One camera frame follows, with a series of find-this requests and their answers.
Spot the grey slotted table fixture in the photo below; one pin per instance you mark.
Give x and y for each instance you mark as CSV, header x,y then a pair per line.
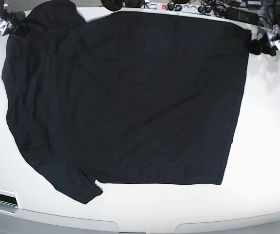
x,y
9,202

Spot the black power adapter box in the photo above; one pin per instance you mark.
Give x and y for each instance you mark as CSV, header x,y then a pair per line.
x,y
242,16

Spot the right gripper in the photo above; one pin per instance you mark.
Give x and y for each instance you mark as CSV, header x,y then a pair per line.
x,y
19,29

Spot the black t-shirt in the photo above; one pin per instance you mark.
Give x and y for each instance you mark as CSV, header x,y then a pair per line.
x,y
132,98

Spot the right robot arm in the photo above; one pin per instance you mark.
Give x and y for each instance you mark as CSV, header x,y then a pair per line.
x,y
3,7

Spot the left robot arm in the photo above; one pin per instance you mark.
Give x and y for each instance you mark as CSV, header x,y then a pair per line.
x,y
272,14

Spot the white power strip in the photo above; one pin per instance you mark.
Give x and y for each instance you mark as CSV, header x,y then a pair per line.
x,y
216,9

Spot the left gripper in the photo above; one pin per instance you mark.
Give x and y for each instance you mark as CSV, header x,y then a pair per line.
x,y
268,44

